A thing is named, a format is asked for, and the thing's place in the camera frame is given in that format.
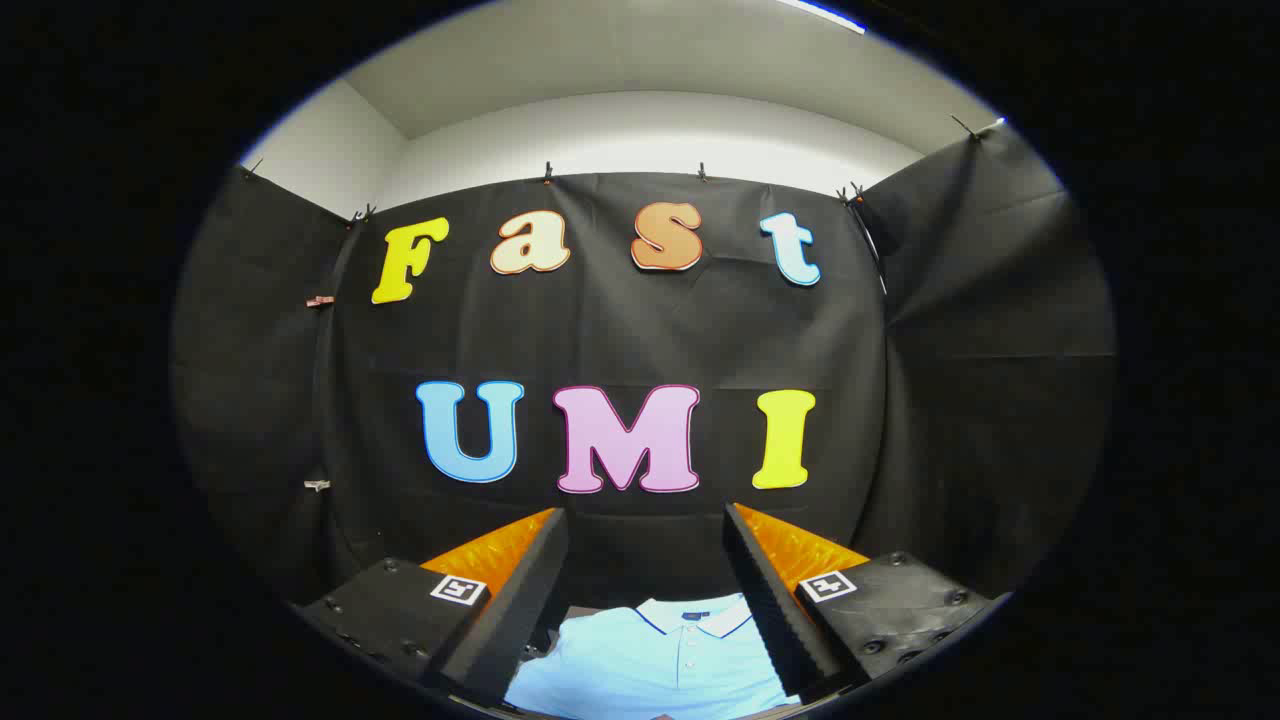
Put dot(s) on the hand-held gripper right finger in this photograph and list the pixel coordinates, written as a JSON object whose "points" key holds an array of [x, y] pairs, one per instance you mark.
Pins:
{"points": [[765, 600]]}

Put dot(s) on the light blue polo shirt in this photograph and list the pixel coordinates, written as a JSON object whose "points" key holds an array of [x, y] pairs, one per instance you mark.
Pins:
{"points": [[650, 665]]}

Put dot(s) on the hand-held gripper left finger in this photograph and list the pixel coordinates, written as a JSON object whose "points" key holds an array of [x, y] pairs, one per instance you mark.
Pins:
{"points": [[530, 600]]}

